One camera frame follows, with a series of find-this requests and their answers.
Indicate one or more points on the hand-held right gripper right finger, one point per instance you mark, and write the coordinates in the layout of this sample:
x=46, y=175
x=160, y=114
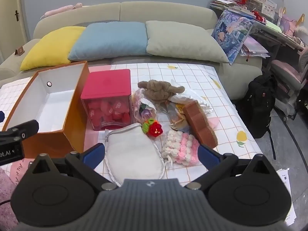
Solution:
x=206, y=156

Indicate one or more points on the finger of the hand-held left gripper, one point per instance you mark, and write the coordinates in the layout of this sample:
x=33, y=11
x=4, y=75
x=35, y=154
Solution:
x=1, y=116
x=26, y=126

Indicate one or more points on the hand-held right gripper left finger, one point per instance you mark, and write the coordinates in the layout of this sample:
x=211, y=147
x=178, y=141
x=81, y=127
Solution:
x=94, y=154

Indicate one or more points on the orange cardboard box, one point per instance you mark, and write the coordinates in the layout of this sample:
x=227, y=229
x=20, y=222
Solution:
x=48, y=142

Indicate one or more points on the brown sponge block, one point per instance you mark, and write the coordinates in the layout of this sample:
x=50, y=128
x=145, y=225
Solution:
x=202, y=125

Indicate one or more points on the white cloth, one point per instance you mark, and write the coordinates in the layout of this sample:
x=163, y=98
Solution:
x=189, y=99

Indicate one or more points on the brown plush toy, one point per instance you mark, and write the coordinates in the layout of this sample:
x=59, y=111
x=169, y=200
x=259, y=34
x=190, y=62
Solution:
x=156, y=90

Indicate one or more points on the pink white crochet piece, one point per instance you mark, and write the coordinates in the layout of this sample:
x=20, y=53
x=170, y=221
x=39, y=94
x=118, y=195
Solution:
x=178, y=146

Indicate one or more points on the pink rug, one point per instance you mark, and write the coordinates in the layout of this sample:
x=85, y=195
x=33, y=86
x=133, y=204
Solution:
x=9, y=187

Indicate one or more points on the white fabric mitt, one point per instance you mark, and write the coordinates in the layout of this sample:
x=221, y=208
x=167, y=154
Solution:
x=132, y=154

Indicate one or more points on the yellow printed packet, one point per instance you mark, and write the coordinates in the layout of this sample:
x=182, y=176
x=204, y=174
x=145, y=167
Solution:
x=178, y=123

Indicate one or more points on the red crochet flower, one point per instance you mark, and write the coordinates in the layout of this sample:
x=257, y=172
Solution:
x=155, y=130

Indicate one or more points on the wrapped purple flower bouquet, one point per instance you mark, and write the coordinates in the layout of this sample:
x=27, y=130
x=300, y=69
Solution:
x=144, y=112

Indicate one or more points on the small brown sign stand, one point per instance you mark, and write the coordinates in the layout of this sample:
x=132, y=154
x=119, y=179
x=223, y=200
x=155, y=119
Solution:
x=20, y=51

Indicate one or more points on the black backpack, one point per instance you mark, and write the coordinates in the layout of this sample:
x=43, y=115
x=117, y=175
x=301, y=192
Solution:
x=258, y=105

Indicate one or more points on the red lidded clear box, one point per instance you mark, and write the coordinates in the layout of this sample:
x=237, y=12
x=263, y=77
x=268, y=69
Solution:
x=108, y=81

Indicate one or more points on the yellow pillow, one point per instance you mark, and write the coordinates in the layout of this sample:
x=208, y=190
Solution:
x=53, y=45

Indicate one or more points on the white paper sheets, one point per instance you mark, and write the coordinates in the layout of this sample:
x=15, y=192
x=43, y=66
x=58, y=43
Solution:
x=286, y=192

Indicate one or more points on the cream door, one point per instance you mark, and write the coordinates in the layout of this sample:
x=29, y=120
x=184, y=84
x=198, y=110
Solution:
x=12, y=24

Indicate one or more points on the pink desk chair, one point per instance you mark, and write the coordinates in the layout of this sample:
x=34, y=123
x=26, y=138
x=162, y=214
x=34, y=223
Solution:
x=288, y=74

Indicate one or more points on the grey-green pillow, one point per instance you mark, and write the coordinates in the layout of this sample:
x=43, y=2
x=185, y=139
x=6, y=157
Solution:
x=180, y=41

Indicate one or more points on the pink folders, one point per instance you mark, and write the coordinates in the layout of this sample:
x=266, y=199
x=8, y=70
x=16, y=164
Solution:
x=256, y=47

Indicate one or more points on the blue printed figure pillow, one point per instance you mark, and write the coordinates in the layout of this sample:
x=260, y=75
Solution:
x=231, y=36

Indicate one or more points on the pink plush toy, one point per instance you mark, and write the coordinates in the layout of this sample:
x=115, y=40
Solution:
x=62, y=9

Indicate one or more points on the grey striped cushion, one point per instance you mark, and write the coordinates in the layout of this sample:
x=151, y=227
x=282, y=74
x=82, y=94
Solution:
x=101, y=23

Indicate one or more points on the grey study desk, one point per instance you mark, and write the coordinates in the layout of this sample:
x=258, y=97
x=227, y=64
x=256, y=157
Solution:
x=269, y=30

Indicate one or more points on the beige sofa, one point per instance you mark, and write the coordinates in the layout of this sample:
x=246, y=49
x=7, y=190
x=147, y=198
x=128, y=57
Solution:
x=168, y=10

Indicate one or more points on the stack of papers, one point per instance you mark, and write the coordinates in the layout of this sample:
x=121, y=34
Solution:
x=222, y=3

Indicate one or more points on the desk calendar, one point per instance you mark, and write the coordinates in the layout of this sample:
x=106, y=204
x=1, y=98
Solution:
x=269, y=9

